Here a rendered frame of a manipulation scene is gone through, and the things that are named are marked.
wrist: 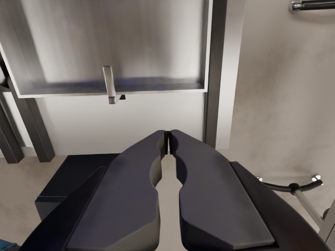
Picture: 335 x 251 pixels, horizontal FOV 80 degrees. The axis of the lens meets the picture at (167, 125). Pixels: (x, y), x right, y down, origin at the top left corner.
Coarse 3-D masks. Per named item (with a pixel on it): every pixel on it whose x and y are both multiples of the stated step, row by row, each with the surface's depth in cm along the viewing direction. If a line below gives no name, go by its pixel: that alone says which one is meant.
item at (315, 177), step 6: (318, 180) 149; (270, 186) 146; (276, 186) 145; (282, 186) 145; (288, 186) 145; (294, 186) 142; (300, 186) 144; (306, 186) 144; (312, 186) 144; (318, 186) 147
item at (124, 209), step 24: (144, 144) 11; (120, 168) 9; (144, 168) 9; (96, 192) 8; (120, 192) 8; (144, 192) 8; (96, 216) 7; (120, 216) 7; (144, 216) 7; (72, 240) 6; (96, 240) 6; (120, 240) 6; (144, 240) 7
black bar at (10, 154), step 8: (0, 104) 32; (0, 112) 32; (0, 120) 32; (0, 128) 32; (8, 128) 33; (0, 136) 32; (8, 136) 33; (0, 144) 33; (8, 144) 33; (16, 144) 35; (8, 152) 34; (16, 152) 35; (8, 160) 34; (16, 160) 35
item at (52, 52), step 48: (0, 0) 25; (48, 0) 25; (96, 0) 25; (144, 0) 25; (192, 0) 26; (0, 48) 25; (48, 48) 28; (96, 48) 28; (144, 48) 28; (192, 48) 28; (48, 96) 28
